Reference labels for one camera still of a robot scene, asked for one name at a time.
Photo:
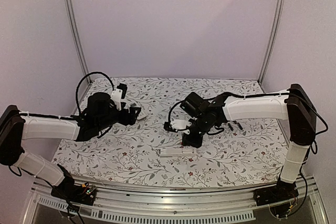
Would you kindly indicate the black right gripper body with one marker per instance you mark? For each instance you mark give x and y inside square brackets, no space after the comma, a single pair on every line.
[202,126]

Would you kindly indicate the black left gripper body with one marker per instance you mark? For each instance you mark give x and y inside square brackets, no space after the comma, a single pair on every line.
[106,121]

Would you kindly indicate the white slim remote control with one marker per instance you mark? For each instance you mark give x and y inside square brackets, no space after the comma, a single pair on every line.
[174,152]

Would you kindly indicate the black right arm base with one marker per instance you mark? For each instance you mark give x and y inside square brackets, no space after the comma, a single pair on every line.
[282,196]

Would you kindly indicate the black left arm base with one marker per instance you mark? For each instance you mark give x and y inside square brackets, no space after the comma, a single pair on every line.
[68,190]

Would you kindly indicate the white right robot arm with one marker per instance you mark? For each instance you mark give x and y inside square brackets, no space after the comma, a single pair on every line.
[247,139]

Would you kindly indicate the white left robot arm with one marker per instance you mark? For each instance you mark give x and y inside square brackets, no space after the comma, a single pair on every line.
[18,126]

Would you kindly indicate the floral patterned table mat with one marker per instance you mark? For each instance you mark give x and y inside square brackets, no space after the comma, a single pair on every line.
[130,154]

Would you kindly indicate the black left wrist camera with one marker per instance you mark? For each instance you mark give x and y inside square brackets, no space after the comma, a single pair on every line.
[118,94]

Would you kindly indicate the aluminium front rail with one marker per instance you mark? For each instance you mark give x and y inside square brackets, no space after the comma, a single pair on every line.
[128,203]

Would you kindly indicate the left aluminium corner post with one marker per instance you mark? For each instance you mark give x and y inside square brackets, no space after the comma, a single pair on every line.
[76,37]

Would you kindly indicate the aluminium corner post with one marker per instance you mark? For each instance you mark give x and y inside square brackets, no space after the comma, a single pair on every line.
[271,41]
[76,37]

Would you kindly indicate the right aluminium corner post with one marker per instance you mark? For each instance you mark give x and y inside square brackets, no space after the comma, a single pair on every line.
[271,41]

